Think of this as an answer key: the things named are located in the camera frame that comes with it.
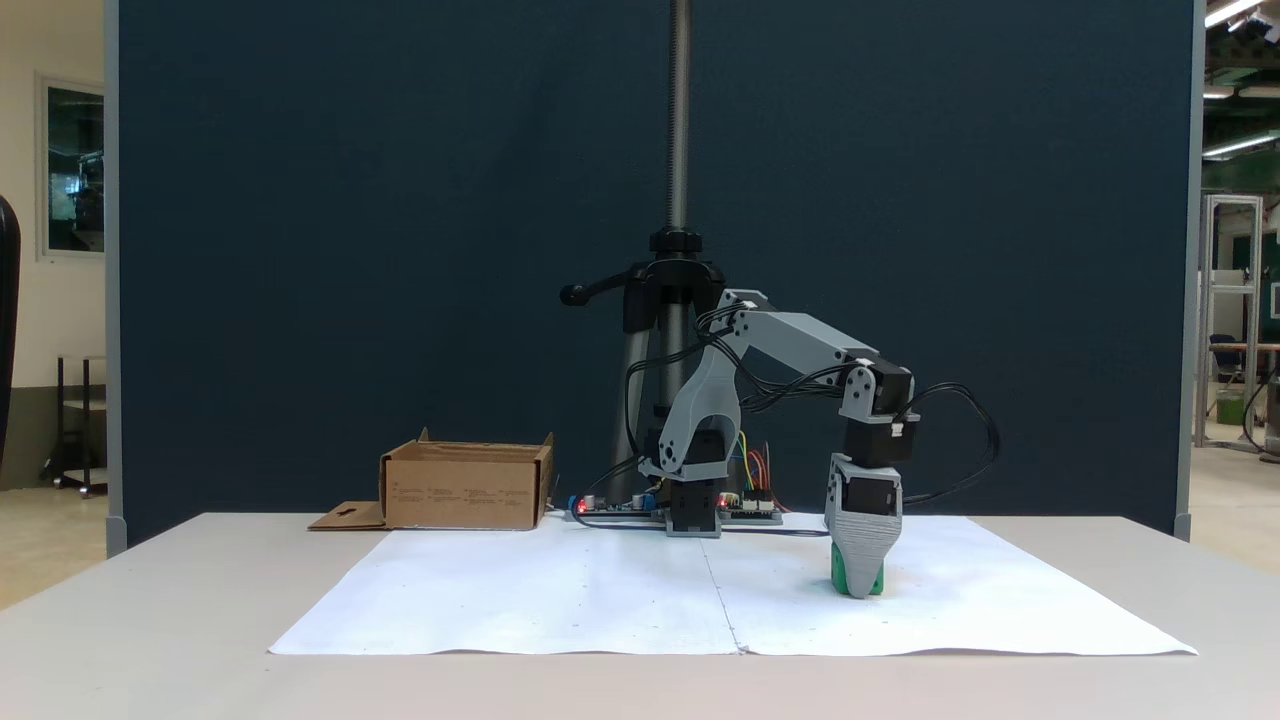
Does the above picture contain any grey ridged fixed gripper jaw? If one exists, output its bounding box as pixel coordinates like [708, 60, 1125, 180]
[826, 512, 903, 599]

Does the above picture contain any green die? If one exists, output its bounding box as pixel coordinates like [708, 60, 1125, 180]
[830, 543, 886, 597]

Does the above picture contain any green controller circuit board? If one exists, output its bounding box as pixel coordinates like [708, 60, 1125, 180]
[720, 488, 784, 524]

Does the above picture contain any blue power circuit board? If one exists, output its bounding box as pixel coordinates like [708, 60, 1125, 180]
[565, 492, 663, 523]

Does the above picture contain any white paper sheet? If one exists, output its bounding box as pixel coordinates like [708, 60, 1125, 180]
[268, 513, 1199, 658]

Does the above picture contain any blue office chair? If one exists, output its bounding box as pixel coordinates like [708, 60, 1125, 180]
[1208, 333, 1249, 386]

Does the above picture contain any brown cardboard box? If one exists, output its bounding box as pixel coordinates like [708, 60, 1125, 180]
[308, 428, 555, 532]

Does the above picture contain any black tripod with metal pole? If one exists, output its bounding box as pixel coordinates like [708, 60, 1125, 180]
[559, 0, 736, 506]

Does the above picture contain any dark blue partition panel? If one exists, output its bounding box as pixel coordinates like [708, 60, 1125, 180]
[105, 0, 1204, 546]

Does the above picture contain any black shelf cart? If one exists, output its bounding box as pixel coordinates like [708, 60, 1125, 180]
[42, 354, 109, 498]

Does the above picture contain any black chair back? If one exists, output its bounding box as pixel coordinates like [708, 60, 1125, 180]
[0, 195, 23, 471]

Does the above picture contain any black forearm motor cable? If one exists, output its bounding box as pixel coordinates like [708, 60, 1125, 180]
[695, 303, 861, 413]

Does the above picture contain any black gripper motor cable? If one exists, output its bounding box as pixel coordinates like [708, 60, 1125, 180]
[895, 383, 1001, 506]

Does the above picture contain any black shoulder motor cable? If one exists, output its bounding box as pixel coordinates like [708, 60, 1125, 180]
[624, 345, 701, 471]

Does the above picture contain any aluminium profile frame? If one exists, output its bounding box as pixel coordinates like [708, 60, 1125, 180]
[1196, 194, 1264, 451]

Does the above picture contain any framed wall window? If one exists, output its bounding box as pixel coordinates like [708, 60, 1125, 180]
[37, 73, 106, 263]

